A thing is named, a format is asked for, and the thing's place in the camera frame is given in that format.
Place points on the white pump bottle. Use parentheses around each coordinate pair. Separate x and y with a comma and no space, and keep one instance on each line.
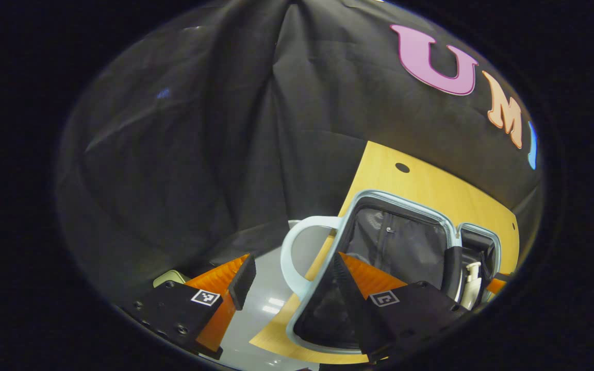
(471,286)

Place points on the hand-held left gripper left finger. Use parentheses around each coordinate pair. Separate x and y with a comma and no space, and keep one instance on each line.
(243,283)

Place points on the pale green object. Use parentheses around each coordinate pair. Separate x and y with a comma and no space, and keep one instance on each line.
(170,278)

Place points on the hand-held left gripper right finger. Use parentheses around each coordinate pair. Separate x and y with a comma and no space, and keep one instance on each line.
(348,293)

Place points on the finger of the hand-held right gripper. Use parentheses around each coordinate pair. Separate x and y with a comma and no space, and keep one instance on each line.
(495,286)

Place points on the black backdrop cloth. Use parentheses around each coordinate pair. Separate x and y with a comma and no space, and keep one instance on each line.
(225,129)

